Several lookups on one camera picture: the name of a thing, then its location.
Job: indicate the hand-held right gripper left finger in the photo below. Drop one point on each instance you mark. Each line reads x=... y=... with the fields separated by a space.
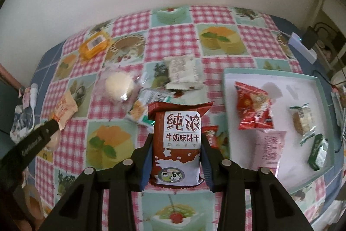
x=147 y=158

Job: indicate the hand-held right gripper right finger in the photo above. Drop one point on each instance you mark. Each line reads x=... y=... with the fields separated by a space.
x=206 y=160

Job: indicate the teal shallow box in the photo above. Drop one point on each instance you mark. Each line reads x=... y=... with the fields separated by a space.
x=286 y=95

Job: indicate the white bun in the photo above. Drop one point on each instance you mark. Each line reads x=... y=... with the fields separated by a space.
x=119 y=84

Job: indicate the dark glass cabinet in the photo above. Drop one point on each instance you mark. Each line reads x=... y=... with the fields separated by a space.
x=5 y=103

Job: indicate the white power strip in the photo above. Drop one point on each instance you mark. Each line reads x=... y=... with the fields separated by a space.
x=300 y=44

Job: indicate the black power adapter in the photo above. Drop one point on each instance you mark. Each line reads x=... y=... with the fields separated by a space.
x=310 y=36

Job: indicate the beige small snack packet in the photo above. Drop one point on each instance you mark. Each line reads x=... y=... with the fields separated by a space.
x=182 y=71

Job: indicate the small red candy packet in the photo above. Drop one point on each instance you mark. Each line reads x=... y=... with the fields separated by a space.
x=212 y=135

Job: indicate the pink wooden strip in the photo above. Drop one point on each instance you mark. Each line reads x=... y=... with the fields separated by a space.
x=10 y=76

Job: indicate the crumpled blue and white wrapper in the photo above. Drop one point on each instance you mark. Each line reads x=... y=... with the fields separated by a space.
x=17 y=122

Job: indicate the pink and purple bread packet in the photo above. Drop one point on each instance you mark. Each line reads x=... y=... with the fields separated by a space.
x=270 y=149

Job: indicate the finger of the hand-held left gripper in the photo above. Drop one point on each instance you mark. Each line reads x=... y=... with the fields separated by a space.
x=40 y=139

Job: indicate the small pink candy wrapper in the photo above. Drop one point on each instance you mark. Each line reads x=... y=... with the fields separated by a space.
x=24 y=98

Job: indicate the dark green snack packet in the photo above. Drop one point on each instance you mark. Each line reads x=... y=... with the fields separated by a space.
x=317 y=155

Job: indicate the red snack packet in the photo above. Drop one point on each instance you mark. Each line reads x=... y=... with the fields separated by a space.
x=252 y=109

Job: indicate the clear wafer packet green edges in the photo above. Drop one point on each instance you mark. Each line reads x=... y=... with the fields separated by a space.
x=301 y=117

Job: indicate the brown and white biscuit packet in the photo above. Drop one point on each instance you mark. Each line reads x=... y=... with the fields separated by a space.
x=178 y=139

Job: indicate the white orange snack packet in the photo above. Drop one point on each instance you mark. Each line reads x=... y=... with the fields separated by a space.
x=140 y=109

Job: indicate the orange and pink snack packet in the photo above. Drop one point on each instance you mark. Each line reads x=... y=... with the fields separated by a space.
x=65 y=109

